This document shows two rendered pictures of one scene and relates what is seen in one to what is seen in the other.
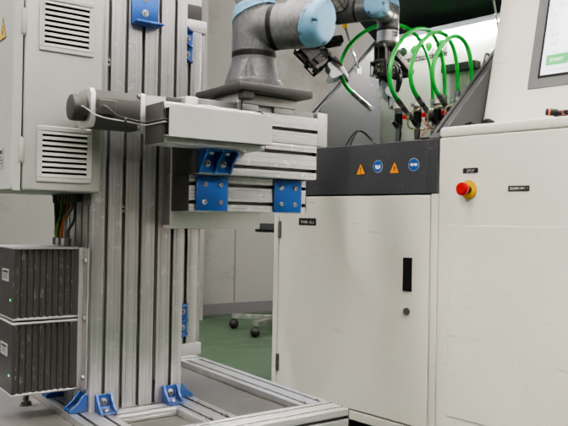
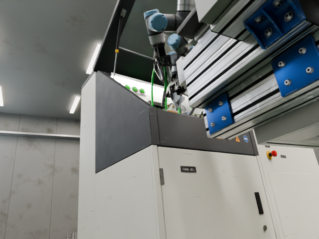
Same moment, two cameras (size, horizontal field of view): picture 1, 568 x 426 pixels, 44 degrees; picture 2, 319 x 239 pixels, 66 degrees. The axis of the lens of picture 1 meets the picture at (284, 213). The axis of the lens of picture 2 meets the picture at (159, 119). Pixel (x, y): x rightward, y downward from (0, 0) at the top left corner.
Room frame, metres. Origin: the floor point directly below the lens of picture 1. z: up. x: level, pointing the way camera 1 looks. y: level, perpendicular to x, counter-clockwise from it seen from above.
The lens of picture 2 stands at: (2.42, 0.93, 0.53)
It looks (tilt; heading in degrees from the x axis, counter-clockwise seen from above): 22 degrees up; 276
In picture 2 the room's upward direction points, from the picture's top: 6 degrees counter-clockwise
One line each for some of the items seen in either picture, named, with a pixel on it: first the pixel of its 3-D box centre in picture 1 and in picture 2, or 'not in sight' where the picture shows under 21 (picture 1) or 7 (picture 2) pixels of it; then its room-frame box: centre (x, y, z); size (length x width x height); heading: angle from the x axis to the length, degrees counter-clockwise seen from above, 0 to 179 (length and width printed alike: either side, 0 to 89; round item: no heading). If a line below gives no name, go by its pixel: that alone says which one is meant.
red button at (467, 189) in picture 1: (464, 188); (272, 153); (1.96, -0.50, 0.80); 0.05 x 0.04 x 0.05; 43
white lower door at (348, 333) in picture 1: (346, 301); (228, 232); (2.31, -0.21, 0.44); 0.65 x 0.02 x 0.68; 43
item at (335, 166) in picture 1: (352, 170); (208, 136); (2.32, -0.22, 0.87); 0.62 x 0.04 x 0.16; 43
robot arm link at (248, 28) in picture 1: (257, 28); not in sight; (1.85, 0.08, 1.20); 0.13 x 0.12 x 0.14; 64
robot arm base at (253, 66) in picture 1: (253, 73); not in sight; (1.85, 0.09, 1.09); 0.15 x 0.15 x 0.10
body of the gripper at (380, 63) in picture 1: (385, 62); (177, 83); (2.43, -0.34, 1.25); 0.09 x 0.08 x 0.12; 133
